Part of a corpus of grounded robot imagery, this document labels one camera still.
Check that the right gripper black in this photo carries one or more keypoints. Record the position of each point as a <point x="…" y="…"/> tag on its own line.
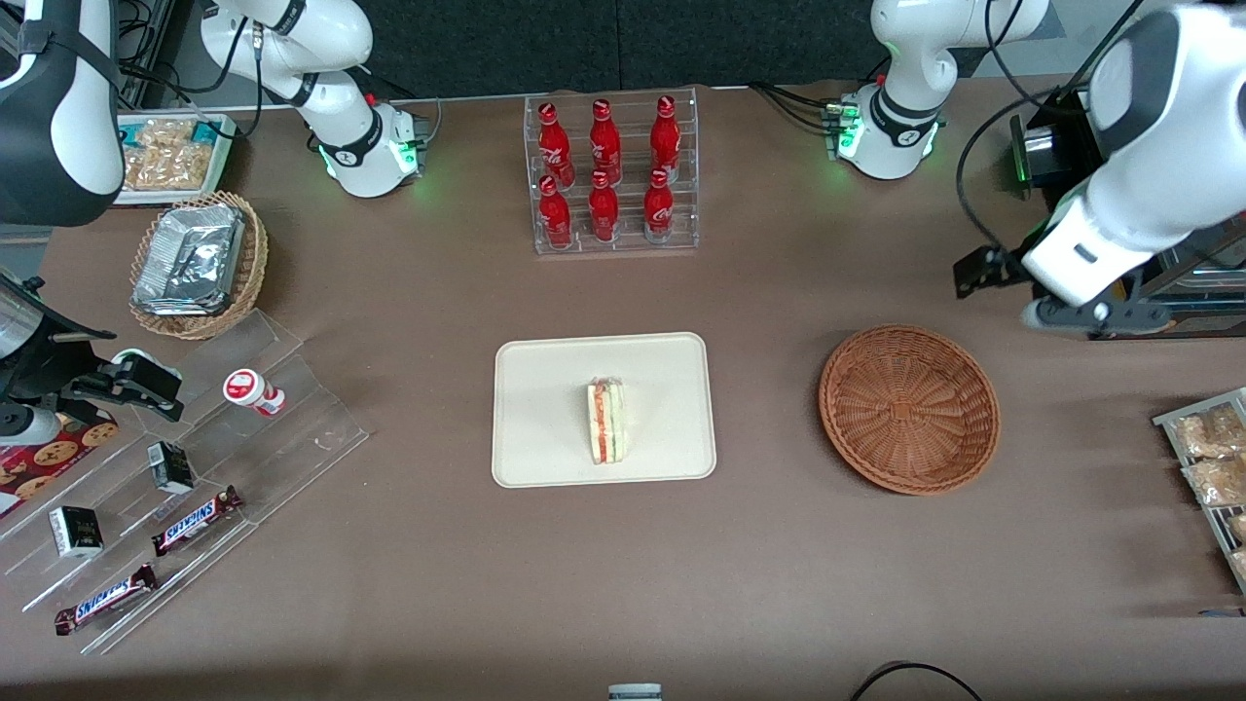
<point x="55" y="365"/>

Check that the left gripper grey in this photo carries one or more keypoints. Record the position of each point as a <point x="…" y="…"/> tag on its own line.
<point x="1000" y="265"/>

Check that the triangle sandwich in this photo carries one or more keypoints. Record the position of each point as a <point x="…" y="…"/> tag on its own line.
<point x="607" y="424"/>

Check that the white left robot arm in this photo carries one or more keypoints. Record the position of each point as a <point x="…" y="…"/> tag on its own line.
<point x="1149" y="146"/>

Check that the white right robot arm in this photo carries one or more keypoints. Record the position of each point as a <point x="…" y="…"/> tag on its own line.
<point x="58" y="127"/>

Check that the light wicker basket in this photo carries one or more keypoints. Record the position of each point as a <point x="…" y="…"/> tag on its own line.
<point x="248" y="273"/>

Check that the round brown wicker basket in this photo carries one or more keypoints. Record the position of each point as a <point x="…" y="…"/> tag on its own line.
<point x="905" y="409"/>

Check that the white snack tray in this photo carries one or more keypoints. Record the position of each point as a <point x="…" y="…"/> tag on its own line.
<point x="224" y="161"/>

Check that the tray of packaged snacks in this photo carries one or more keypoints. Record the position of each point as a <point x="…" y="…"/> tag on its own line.
<point x="1183" y="414"/>

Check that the cream plastic tray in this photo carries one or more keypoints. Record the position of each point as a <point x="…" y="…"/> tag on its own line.
<point x="545" y="409"/>

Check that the small red white bottle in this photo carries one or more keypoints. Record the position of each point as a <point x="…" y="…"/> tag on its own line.
<point x="248" y="389"/>

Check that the red cookie box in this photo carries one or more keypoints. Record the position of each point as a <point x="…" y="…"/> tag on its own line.
<point x="49" y="462"/>

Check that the silver foil pack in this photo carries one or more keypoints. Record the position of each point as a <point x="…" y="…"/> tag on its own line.
<point x="190" y="258"/>

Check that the snickers bar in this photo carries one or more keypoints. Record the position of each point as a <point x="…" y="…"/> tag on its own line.
<point x="195" y="521"/>
<point x="105" y="599"/>

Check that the small black white carton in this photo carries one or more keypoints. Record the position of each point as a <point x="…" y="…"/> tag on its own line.
<point x="76" y="532"/>

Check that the black appliance with yellow panel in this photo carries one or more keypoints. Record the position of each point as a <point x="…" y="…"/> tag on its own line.
<point x="1061" y="127"/>

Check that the clear acrylic stepped stand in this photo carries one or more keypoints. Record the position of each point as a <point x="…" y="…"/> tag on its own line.
<point x="282" y="458"/>

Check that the clear bag of snacks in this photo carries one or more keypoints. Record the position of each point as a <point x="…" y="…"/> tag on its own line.
<point x="1239" y="527"/>
<point x="1217" y="480"/>
<point x="1207" y="433"/>
<point x="170" y="167"/>
<point x="1240" y="565"/>
<point x="165" y="130"/>

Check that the red cola bottle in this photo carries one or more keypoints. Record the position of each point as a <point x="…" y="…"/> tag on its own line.
<point x="604" y="210"/>
<point x="666" y="138"/>
<point x="553" y="146"/>
<point x="659" y="208"/>
<point x="555" y="216"/>
<point x="605" y="144"/>

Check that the clear acrylic bottle rack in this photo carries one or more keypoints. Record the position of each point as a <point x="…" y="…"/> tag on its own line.
<point x="628" y="243"/>

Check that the small grey white object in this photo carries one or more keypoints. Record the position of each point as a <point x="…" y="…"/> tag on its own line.
<point x="635" y="692"/>

